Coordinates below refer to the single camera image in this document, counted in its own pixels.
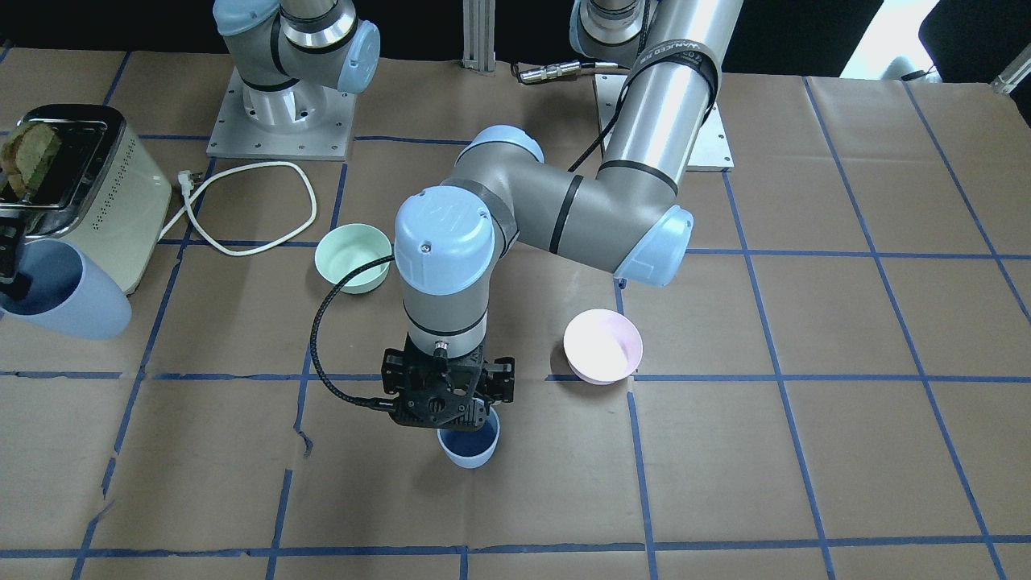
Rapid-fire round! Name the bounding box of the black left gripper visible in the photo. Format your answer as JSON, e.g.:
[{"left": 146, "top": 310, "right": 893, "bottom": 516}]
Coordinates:
[{"left": 383, "top": 338, "right": 516, "bottom": 432}]

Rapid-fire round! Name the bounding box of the small blue cup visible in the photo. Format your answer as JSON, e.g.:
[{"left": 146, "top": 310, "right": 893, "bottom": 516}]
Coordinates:
[{"left": 436, "top": 408, "right": 500, "bottom": 470}]

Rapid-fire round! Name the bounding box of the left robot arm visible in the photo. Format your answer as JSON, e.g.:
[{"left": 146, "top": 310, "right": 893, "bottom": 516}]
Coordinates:
[{"left": 367, "top": 1, "right": 743, "bottom": 432}]

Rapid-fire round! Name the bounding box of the pink bowl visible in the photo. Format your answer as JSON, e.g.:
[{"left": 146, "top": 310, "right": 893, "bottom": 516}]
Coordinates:
[{"left": 562, "top": 309, "right": 644, "bottom": 385}]

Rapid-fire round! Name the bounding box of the green bowl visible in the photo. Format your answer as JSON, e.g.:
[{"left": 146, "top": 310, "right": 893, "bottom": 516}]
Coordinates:
[{"left": 314, "top": 223, "right": 391, "bottom": 295}]

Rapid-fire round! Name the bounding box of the large blue cup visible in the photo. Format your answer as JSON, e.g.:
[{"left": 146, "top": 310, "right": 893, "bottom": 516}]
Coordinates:
[{"left": 1, "top": 238, "right": 132, "bottom": 339}]

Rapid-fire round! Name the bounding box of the cream toaster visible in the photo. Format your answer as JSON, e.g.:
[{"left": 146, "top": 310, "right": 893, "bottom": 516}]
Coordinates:
[{"left": 2, "top": 103, "right": 171, "bottom": 295}]

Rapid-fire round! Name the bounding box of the toast slice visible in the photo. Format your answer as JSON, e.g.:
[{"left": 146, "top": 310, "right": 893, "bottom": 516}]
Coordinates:
[{"left": 1, "top": 121, "right": 62, "bottom": 202}]

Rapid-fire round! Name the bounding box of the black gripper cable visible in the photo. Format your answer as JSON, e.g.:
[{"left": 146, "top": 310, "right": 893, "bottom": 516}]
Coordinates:
[{"left": 310, "top": 255, "right": 398, "bottom": 413}]

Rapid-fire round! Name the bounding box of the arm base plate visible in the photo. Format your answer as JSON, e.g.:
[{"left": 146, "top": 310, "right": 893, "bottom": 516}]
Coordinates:
[
  {"left": 593, "top": 74, "right": 735, "bottom": 172},
  {"left": 206, "top": 69, "right": 356, "bottom": 162}
]

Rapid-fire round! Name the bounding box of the aluminium frame post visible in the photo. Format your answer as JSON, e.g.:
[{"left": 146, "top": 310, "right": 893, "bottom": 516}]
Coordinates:
[{"left": 460, "top": 0, "right": 496, "bottom": 76}]

